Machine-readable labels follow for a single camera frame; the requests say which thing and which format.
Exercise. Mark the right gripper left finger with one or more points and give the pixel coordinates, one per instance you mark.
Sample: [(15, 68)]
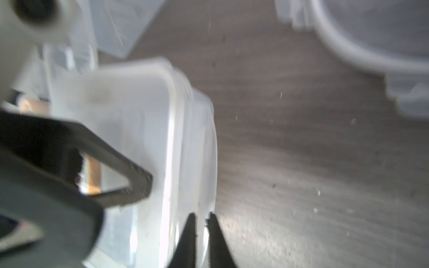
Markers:
[(185, 253)]

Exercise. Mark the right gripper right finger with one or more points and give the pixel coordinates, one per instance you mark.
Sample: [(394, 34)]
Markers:
[(220, 255)]

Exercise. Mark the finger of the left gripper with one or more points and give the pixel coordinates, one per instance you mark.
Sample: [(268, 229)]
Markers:
[(45, 144), (70, 222)]

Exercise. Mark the square clear lunch box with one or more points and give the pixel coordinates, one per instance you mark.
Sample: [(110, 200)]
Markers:
[(148, 111)]

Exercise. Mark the tall rectangular clear lunch box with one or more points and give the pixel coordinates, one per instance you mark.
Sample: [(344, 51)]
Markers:
[(116, 26)]

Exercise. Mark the round clear lunch box lid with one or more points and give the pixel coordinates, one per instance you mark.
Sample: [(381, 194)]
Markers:
[(389, 38)]

